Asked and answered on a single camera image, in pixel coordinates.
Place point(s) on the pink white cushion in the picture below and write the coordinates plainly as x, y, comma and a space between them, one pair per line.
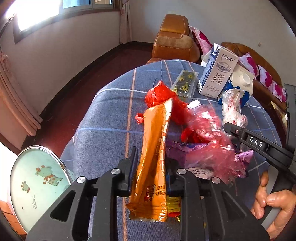
263, 76

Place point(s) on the person right hand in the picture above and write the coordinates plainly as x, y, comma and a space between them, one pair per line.
284, 199

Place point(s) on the yellow plastic bag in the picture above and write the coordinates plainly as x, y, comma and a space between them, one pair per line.
174, 207

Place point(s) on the brown leather sofa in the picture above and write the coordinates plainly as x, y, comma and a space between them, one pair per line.
272, 105

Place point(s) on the purple snack wrapper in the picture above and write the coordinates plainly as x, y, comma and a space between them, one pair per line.
180, 150

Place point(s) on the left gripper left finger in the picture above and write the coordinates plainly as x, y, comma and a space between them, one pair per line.
68, 217

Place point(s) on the pink curtain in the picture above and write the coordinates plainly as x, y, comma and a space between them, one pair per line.
16, 101
125, 33

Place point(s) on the blue plaid tablecloth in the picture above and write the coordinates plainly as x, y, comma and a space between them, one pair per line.
109, 131

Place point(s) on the white red printed bag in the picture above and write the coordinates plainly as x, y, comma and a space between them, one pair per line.
231, 108

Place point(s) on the right pink curtain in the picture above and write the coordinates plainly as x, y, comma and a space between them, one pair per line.
125, 33

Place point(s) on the white tall milk carton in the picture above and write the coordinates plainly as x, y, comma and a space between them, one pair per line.
217, 71

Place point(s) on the blue white gable carton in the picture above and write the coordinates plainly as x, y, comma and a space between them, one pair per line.
242, 79

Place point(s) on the orange snack wrapper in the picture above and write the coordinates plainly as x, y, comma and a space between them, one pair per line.
148, 199

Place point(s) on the left pink curtain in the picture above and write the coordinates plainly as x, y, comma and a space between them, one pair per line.
16, 101

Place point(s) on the brown leather armchair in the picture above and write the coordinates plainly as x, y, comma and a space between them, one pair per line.
174, 41

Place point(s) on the teal cartoon trash bin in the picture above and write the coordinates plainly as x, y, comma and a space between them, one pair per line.
38, 177

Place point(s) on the pink floral pillow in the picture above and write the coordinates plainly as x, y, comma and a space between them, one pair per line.
201, 40

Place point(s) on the sliding glass window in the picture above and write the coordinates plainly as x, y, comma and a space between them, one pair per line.
30, 16

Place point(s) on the pink transparent plastic bag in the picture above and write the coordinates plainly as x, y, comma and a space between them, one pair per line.
206, 124

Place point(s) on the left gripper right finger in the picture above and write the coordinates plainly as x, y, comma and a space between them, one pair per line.
209, 211

